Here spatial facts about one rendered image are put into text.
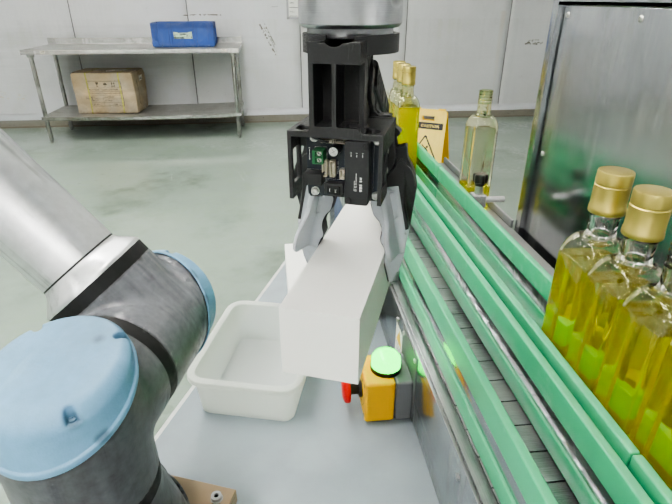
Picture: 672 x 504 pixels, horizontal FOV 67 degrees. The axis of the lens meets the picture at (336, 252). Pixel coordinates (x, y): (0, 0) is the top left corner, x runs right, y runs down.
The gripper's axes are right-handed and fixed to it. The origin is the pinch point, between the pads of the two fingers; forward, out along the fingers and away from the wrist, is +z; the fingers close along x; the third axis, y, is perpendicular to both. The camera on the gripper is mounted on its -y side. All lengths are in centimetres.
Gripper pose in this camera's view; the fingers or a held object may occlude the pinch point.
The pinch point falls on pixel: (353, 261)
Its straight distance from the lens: 47.9
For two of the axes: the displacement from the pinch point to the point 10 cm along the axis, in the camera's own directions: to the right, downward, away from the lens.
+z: 0.0, 8.9, 4.5
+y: -2.5, 4.4, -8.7
